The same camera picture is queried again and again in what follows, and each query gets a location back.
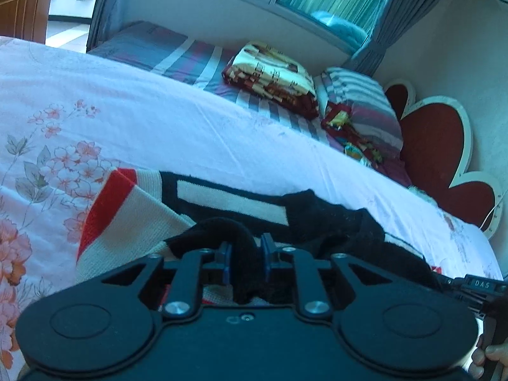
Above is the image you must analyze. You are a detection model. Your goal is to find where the red heart-shaped headboard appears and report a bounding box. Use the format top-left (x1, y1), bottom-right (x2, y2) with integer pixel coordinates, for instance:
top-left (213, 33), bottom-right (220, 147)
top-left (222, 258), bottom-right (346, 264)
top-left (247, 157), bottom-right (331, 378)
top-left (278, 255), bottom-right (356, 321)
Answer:
top-left (383, 80), bottom-right (505, 241)

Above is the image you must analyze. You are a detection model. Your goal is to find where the white cable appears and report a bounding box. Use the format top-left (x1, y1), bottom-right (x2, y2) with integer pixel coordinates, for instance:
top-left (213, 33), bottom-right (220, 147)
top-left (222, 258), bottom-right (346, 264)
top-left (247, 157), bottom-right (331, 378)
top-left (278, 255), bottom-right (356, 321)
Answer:
top-left (479, 194), bottom-right (508, 231)

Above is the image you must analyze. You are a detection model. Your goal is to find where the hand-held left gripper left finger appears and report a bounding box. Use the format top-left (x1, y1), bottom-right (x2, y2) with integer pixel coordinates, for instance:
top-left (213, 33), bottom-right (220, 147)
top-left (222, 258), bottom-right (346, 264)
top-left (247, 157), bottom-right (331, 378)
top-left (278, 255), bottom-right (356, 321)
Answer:
top-left (101, 241), bottom-right (233, 320)

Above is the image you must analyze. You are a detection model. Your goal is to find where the brown wooden door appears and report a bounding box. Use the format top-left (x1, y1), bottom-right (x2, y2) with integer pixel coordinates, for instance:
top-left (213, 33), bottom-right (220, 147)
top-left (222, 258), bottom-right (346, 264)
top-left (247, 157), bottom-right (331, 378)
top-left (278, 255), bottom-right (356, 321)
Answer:
top-left (0, 0), bottom-right (58, 45)

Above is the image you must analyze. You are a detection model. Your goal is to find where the teal quilt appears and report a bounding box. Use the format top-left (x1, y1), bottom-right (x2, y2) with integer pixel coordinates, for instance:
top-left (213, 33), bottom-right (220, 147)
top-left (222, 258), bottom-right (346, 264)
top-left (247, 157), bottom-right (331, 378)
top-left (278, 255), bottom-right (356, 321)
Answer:
top-left (310, 10), bottom-right (371, 49)

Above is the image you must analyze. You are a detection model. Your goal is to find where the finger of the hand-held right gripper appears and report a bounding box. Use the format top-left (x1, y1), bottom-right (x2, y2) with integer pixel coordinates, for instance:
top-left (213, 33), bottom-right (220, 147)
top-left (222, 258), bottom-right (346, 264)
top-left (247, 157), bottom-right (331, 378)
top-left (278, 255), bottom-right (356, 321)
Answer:
top-left (437, 277), bottom-right (468, 290)

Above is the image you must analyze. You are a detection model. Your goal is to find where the striped pillow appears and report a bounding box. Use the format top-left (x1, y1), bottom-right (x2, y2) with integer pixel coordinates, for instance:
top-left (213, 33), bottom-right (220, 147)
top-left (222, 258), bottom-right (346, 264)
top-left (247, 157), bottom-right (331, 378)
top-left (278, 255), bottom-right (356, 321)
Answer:
top-left (315, 67), bottom-right (404, 156)

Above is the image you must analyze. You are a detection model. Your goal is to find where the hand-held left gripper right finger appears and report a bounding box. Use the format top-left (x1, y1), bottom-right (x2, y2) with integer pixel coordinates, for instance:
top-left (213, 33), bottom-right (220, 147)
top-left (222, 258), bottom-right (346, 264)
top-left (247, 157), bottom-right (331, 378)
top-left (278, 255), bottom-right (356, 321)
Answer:
top-left (260, 233), bottom-right (387, 321)

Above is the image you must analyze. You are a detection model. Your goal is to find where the grey striped bed sheet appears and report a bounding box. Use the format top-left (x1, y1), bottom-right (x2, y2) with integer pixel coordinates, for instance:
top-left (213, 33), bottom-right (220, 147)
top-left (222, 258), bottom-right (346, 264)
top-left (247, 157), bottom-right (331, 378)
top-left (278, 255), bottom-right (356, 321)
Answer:
top-left (87, 21), bottom-right (414, 188)

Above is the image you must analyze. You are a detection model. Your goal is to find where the long grey-blue curtain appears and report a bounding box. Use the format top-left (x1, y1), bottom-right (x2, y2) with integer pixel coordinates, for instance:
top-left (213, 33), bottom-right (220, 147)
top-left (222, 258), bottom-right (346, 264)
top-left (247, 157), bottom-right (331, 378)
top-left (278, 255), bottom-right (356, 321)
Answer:
top-left (85, 0), bottom-right (136, 53)

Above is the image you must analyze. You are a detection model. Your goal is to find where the floral bed sheet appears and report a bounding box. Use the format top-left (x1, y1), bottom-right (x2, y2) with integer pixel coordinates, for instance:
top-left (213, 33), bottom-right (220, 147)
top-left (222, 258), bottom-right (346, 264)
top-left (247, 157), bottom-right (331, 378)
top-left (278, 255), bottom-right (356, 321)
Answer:
top-left (0, 36), bottom-right (505, 371)

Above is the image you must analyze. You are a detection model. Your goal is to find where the person's right hand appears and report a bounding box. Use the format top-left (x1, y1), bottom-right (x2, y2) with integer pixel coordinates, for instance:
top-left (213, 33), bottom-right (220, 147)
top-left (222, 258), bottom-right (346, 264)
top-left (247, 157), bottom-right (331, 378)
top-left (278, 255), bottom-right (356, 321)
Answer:
top-left (470, 341), bottom-right (508, 381)

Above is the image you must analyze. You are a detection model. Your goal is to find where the short grey-blue curtain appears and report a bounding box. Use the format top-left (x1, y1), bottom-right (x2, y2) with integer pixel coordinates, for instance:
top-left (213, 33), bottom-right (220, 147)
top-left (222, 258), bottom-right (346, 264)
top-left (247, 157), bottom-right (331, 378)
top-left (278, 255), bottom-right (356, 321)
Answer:
top-left (345, 0), bottom-right (474, 77)

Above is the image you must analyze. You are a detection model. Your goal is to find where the striped knit sweater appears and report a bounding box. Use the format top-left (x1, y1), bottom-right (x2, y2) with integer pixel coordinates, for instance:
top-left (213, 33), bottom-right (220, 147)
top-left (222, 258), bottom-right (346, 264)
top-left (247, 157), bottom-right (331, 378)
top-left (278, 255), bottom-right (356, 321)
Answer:
top-left (75, 169), bottom-right (443, 315)

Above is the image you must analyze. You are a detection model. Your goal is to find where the folded cream printed blanket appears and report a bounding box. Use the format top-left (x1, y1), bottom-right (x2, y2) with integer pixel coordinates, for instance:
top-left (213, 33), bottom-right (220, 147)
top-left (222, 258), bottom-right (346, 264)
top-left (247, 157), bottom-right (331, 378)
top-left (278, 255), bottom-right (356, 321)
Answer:
top-left (221, 41), bottom-right (320, 120)

